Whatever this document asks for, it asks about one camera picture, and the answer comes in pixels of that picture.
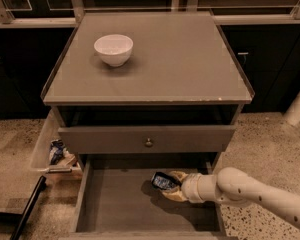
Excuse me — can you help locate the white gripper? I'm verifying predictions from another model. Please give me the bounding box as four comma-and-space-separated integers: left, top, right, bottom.
161, 171, 205, 203

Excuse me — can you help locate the blue pepsi can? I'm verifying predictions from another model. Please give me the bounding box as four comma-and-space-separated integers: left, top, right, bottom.
151, 172, 181, 190

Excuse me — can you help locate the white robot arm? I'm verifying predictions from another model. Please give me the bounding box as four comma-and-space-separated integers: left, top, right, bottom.
161, 167, 300, 230

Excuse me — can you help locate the round metal drawer knob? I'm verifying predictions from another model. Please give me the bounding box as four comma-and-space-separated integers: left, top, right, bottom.
144, 138, 154, 148

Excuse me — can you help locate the grey top drawer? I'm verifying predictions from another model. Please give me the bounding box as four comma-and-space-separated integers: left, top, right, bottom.
58, 125, 235, 154

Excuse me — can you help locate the open grey middle drawer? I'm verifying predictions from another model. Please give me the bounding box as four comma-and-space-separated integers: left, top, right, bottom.
61, 153, 237, 240

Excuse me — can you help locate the grey drawer cabinet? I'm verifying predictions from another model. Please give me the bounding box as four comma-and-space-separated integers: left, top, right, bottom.
42, 12, 254, 165

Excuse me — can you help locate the blue snack bag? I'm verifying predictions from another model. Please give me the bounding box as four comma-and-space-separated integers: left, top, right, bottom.
49, 139, 64, 165

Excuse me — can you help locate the clear plastic bin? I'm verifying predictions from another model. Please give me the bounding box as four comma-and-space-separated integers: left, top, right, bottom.
31, 111, 81, 176

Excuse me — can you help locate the black pole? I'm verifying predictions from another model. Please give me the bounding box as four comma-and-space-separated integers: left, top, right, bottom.
10, 176, 47, 240

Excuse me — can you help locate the white ceramic bowl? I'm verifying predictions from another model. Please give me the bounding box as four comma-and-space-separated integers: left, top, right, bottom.
94, 34, 134, 67

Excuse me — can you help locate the right cabinet handle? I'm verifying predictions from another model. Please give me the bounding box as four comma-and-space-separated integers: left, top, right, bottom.
237, 52, 249, 66

